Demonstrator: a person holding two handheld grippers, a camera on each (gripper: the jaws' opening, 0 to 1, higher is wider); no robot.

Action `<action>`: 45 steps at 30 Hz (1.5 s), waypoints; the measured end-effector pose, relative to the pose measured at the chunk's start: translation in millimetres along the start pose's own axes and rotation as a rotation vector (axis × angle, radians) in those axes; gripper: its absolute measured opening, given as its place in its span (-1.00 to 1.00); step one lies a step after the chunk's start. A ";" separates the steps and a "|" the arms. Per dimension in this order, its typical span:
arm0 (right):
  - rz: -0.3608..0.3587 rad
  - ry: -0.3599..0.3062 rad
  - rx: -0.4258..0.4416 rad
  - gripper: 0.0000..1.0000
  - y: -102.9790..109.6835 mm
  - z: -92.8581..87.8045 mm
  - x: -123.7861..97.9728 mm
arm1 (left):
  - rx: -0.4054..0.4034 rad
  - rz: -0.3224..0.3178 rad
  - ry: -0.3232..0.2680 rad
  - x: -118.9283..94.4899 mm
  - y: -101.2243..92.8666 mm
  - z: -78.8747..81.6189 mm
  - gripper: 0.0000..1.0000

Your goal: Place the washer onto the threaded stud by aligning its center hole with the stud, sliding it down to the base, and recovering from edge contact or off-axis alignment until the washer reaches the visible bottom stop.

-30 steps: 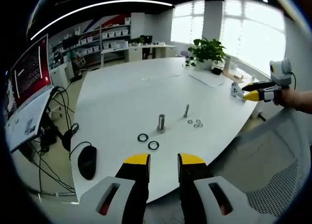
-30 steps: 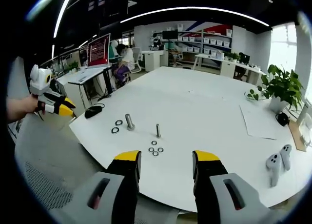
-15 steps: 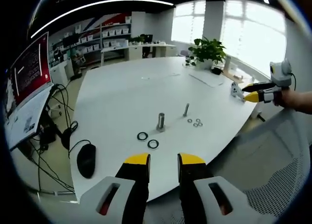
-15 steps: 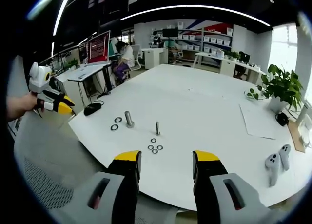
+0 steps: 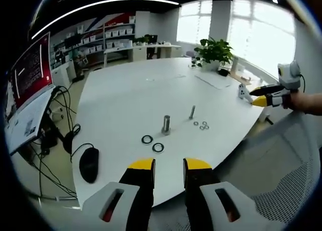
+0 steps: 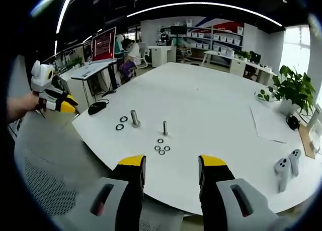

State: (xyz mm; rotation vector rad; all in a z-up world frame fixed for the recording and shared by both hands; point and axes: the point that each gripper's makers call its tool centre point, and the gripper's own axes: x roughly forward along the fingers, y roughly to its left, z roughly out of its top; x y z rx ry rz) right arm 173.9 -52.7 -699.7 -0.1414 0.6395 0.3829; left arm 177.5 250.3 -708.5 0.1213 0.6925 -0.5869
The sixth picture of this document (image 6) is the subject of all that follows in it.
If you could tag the small plant in glass bowl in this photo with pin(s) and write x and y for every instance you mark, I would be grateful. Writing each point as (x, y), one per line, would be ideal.
(264, 95)

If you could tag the straight ceiling light strip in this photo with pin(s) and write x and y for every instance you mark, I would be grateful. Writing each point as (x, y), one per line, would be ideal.
(64, 9)

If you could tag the black screen on stand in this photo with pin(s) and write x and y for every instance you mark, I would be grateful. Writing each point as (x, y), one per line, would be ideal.
(178, 29)

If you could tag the small green desk plant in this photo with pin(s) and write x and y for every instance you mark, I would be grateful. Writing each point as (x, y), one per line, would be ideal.
(76, 62)

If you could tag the thin threaded steel stud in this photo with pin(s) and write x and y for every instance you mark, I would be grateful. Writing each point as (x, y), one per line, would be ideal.
(165, 128)

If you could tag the grey handheld controller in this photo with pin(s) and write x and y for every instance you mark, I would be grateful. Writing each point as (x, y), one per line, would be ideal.
(294, 160)
(282, 170)

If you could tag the small steel washer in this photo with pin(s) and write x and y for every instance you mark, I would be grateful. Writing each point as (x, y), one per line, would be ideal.
(164, 148)
(155, 148)
(159, 152)

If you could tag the shelf with white bins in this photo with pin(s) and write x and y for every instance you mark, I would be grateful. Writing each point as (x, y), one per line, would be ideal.
(216, 38)

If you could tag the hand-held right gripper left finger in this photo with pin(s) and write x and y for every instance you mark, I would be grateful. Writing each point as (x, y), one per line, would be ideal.
(118, 190)

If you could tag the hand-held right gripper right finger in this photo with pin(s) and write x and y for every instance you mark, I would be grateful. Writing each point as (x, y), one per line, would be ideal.
(219, 190)

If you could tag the white paper sheet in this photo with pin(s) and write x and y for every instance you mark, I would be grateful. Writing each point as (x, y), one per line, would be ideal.
(268, 122)

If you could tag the black washer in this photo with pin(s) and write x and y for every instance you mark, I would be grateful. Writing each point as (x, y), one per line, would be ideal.
(116, 127)
(120, 119)

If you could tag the curved ceiling light strip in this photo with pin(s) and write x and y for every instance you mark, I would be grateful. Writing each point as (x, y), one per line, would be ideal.
(201, 4)

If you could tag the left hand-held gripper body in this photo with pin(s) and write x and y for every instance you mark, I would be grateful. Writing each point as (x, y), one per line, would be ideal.
(41, 77)

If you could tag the green potted plant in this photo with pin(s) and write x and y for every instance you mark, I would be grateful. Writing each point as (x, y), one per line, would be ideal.
(293, 90)

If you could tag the white cabinet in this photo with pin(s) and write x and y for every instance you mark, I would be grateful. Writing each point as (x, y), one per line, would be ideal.
(161, 55)

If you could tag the black computer mouse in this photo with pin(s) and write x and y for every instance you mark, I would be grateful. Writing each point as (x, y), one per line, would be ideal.
(96, 107)

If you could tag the wooden board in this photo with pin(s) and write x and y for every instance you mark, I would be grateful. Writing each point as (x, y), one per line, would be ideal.
(305, 143)

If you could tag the monitor with red screen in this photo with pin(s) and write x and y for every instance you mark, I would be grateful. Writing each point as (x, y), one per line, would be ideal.
(103, 43)

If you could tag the long white desk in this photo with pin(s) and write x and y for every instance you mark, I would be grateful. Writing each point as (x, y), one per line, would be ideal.
(239, 65)

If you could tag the small black device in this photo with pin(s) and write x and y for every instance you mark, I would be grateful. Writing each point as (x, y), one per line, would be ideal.
(292, 122)

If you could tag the thick threaded steel stud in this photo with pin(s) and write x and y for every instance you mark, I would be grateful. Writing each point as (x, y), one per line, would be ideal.
(135, 119)

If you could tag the white office desk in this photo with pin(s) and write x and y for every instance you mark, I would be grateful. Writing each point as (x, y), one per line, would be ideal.
(88, 71)

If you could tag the person's left hand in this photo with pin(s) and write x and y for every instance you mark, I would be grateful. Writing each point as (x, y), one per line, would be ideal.
(32, 101)

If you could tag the white office chair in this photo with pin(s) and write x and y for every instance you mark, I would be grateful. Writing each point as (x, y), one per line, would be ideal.
(143, 55)

